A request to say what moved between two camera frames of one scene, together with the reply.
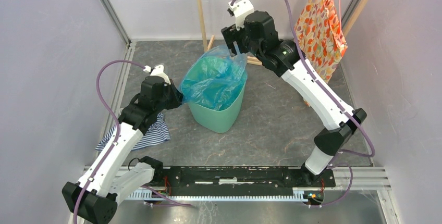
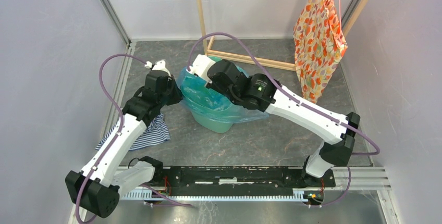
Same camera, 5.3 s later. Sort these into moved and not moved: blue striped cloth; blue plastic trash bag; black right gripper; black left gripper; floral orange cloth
Moved: blue plastic trash bag; black right gripper
Not moved: floral orange cloth; blue striped cloth; black left gripper
